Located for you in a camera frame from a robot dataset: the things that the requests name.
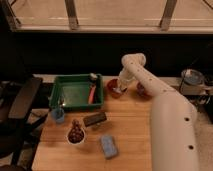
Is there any light blue towel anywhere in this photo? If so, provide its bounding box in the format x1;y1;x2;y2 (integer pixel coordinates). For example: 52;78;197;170
113;88;122;94

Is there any red bowl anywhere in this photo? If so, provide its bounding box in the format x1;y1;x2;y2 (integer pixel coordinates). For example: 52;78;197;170
107;79;123;98

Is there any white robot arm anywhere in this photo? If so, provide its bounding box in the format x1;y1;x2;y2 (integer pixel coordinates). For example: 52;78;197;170
118;53;199;171

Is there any purple bowl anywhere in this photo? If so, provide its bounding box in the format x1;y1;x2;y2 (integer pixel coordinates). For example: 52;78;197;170
136;83;149;98

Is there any white bowl with brown food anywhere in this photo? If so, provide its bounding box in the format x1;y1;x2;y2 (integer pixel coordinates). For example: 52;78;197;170
67;119;85;146

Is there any black eraser block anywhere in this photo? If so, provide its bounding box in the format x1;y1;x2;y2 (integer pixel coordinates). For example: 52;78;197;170
83;112;107;127

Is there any green plastic tray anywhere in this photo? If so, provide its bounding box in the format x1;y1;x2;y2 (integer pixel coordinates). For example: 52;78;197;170
49;74;104;110

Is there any blue sponge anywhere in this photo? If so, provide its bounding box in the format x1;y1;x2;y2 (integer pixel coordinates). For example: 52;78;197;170
100;135;118;159

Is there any grey round container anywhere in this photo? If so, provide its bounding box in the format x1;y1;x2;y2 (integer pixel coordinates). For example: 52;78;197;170
181;69;204;86

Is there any blue cup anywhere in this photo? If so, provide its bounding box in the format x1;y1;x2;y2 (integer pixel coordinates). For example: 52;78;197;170
51;107;65;124

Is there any black office chair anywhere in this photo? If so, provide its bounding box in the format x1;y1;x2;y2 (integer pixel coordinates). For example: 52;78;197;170
0;78;46;171

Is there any orange handled brush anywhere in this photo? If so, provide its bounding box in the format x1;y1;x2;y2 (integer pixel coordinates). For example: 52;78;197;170
88;73;98;104

